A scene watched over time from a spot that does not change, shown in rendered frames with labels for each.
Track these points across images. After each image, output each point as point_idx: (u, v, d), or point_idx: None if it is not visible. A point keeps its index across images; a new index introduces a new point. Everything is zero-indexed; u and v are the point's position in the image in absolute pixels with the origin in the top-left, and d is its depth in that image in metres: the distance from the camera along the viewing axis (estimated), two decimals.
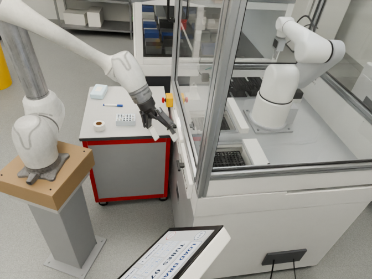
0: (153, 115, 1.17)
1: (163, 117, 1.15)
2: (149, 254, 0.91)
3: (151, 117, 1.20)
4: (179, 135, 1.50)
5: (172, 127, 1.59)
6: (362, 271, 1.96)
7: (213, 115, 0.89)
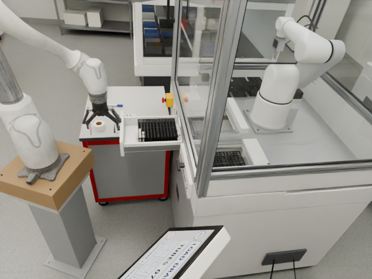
0: (106, 113, 1.41)
1: (116, 115, 1.44)
2: (149, 254, 0.91)
3: (101, 115, 1.42)
4: (119, 138, 1.45)
5: None
6: (362, 271, 1.96)
7: (213, 115, 0.89)
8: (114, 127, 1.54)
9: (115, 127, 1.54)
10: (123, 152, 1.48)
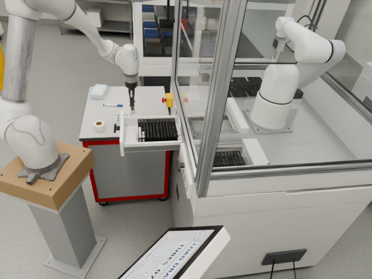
0: (134, 89, 1.71)
1: None
2: (149, 254, 0.91)
3: None
4: (119, 138, 1.45)
5: (116, 129, 1.53)
6: (362, 271, 1.96)
7: (213, 115, 0.89)
8: (114, 127, 1.54)
9: (115, 127, 1.54)
10: (123, 152, 1.48)
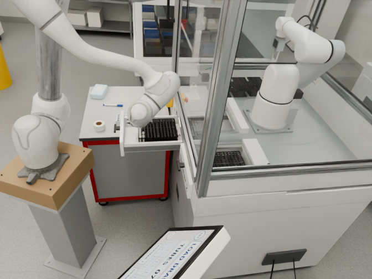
0: None
1: (149, 124, 1.43)
2: (149, 254, 0.91)
3: None
4: (119, 138, 1.45)
5: (116, 129, 1.53)
6: (362, 271, 1.96)
7: (213, 115, 0.89)
8: (114, 127, 1.54)
9: (115, 127, 1.54)
10: (123, 152, 1.48)
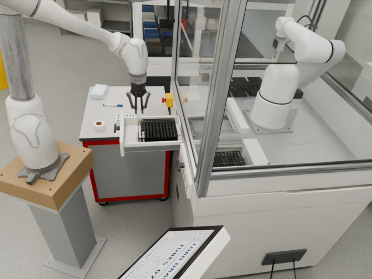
0: (142, 96, 1.44)
1: (148, 100, 1.47)
2: (149, 254, 0.91)
3: (139, 96, 1.45)
4: (119, 138, 1.45)
5: (116, 129, 1.53)
6: (362, 271, 1.96)
7: (213, 115, 0.89)
8: (114, 127, 1.54)
9: (115, 127, 1.54)
10: (123, 152, 1.48)
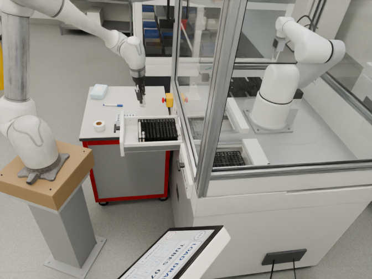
0: (143, 83, 1.62)
1: (144, 84, 1.67)
2: (149, 254, 0.91)
3: (141, 86, 1.62)
4: (119, 138, 1.45)
5: (116, 129, 1.53)
6: (362, 271, 1.96)
7: (213, 115, 0.89)
8: (114, 127, 1.54)
9: (115, 127, 1.54)
10: (123, 152, 1.48)
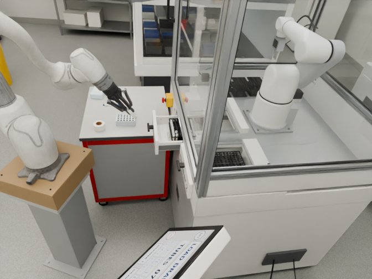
0: (119, 96, 1.40)
1: (128, 97, 1.42)
2: (149, 254, 0.91)
3: (118, 98, 1.41)
4: (155, 137, 1.48)
5: (150, 128, 1.56)
6: (362, 271, 1.96)
7: (213, 115, 0.89)
8: (147, 125, 1.57)
9: (148, 125, 1.57)
10: (158, 150, 1.51)
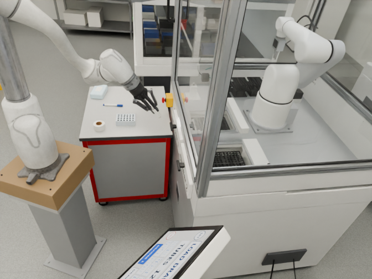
0: (145, 96, 1.42)
1: (154, 97, 1.44)
2: (149, 254, 0.91)
3: (144, 98, 1.43)
4: (179, 135, 1.50)
5: (172, 127, 1.59)
6: (362, 271, 1.96)
7: (213, 115, 0.89)
8: (170, 125, 1.59)
9: (171, 125, 1.59)
10: None
